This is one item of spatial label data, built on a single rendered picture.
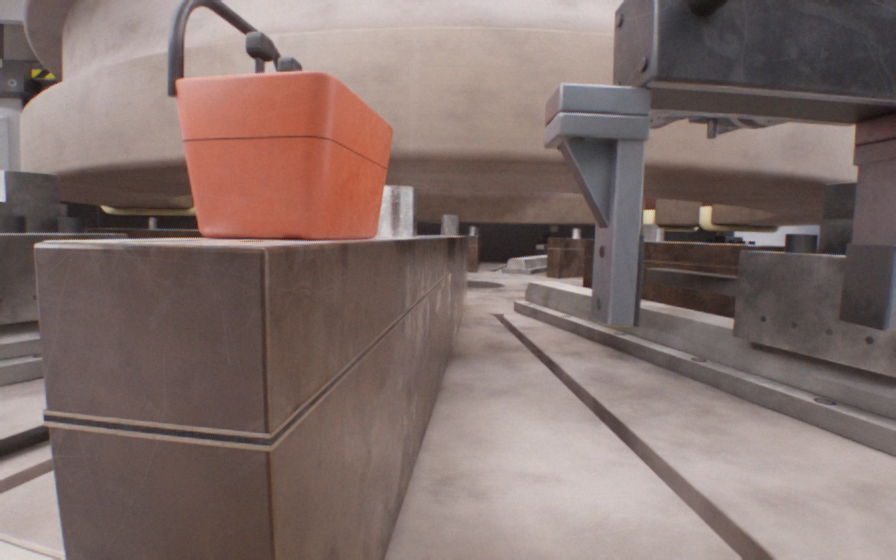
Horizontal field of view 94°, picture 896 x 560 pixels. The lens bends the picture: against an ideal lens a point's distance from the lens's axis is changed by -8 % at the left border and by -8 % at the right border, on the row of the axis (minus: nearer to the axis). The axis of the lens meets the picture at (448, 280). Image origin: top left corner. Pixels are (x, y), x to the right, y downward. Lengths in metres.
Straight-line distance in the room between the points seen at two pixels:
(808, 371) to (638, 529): 0.71
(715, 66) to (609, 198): 0.07
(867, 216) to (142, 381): 0.38
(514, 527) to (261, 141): 0.55
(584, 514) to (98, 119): 1.43
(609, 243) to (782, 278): 1.02
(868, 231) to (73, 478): 0.45
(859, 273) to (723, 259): 2.11
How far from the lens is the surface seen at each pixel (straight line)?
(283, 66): 0.48
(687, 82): 0.22
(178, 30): 0.44
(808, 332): 1.19
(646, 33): 0.22
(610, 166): 0.21
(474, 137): 0.95
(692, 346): 1.51
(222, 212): 0.40
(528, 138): 0.96
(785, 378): 1.33
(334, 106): 0.37
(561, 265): 4.32
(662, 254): 2.51
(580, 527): 0.70
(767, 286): 1.24
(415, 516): 0.69
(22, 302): 1.45
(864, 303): 0.29
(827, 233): 1.30
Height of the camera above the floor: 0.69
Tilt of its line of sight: 6 degrees down
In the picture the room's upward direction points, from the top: 1 degrees clockwise
